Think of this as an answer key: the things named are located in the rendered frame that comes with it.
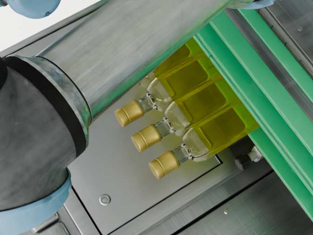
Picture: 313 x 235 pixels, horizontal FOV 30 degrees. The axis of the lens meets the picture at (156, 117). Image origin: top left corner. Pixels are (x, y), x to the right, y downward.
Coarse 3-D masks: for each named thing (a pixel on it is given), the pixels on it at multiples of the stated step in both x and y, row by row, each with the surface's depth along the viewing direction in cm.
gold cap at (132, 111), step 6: (132, 102) 106; (120, 108) 105; (126, 108) 105; (132, 108) 105; (138, 108) 105; (120, 114) 104; (126, 114) 104; (132, 114) 105; (138, 114) 105; (120, 120) 105; (126, 120) 105; (132, 120) 105
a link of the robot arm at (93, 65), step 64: (128, 0) 58; (192, 0) 61; (256, 0) 71; (0, 64) 48; (64, 64) 53; (128, 64) 56; (0, 128) 47; (64, 128) 51; (0, 192) 48; (64, 192) 54
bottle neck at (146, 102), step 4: (144, 96) 107; (148, 96) 106; (136, 100) 106; (140, 100) 106; (144, 100) 106; (148, 100) 106; (140, 104) 105; (144, 104) 106; (148, 104) 106; (152, 104) 106; (144, 108) 106; (148, 108) 106; (152, 108) 107; (144, 112) 106
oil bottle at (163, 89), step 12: (192, 60) 108; (204, 60) 108; (168, 72) 107; (180, 72) 107; (192, 72) 107; (204, 72) 107; (216, 72) 107; (156, 84) 106; (168, 84) 106; (180, 84) 106; (192, 84) 106; (156, 96) 105; (168, 96) 105; (180, 96) 106; (156, 108) 107
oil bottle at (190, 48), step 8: (192, 40) 109; (184, 48) 109; (192, 48) 109; (200, 48) 109; (176, 56) 108; (184, 56) 108; (160, 64) 107; (168, 64) 107; (176, 64) 108; (152, 72) 106; (160, 72) 107; (144, 80) 107
